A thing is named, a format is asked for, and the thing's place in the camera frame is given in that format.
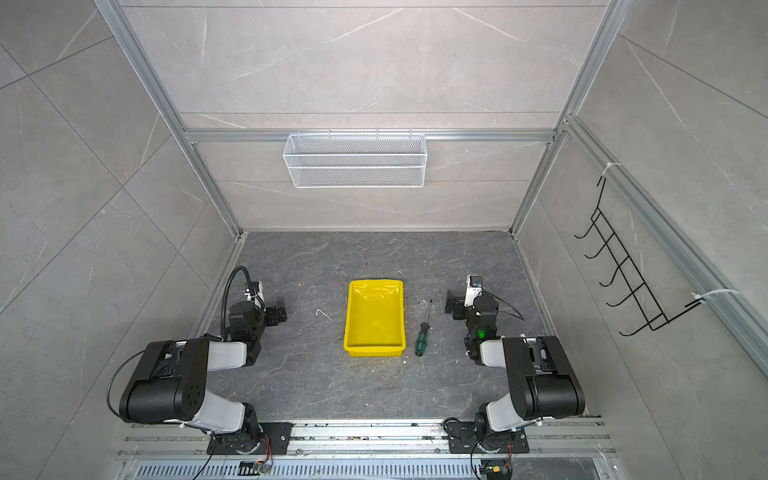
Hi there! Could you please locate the green handled screwdriver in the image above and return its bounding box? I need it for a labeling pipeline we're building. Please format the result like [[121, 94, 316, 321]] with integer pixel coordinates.
[[415, 299, 433, 357]]

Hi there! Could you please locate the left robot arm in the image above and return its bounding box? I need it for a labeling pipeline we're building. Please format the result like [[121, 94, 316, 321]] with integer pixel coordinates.
[[110, 299, 287, 455]]

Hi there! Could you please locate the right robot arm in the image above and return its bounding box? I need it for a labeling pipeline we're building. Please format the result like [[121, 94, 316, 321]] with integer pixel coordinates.
[[444, 287, 586, 444]]

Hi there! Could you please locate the yellow plastic bin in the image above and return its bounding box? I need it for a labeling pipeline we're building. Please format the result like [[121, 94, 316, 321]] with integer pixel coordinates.
[[343, 279, 407, 357]]

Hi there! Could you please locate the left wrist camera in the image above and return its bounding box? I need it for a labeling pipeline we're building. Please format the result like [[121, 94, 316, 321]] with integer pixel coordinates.
[[245, 281, 265, 308]]

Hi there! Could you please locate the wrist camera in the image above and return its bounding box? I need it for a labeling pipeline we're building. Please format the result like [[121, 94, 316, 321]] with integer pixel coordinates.
[[245, 281, 265, 308], [464, 275, 483, 307]]

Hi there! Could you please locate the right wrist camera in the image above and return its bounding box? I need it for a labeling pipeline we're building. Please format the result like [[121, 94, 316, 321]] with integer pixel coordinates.
[[464, 275, 483, 307]]

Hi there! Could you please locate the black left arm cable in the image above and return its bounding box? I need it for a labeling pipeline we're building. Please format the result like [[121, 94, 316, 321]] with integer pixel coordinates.
[[219, 265, 253, 340]]

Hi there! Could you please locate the black right camera cable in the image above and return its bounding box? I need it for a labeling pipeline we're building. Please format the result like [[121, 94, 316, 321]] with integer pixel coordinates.
[[482, 290, 526, 322]]

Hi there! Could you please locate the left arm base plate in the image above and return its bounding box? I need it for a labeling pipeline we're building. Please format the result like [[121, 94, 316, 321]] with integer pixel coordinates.
[[206, 422, 294, 456]]

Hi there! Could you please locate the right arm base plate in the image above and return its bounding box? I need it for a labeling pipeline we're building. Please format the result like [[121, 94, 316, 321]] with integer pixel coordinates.
[[442, 419, 530, 455]]

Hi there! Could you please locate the white wire mesh basket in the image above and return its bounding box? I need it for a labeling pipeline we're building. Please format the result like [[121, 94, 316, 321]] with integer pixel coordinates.
[[283, 133, 428, 189]]

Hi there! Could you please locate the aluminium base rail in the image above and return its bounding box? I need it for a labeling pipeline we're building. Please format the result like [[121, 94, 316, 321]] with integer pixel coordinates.
[[114, 417, 618, 460]]

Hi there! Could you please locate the black wire hook rack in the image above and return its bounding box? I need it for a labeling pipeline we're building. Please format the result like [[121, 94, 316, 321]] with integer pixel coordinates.
[[574, 177, 705, 338]]

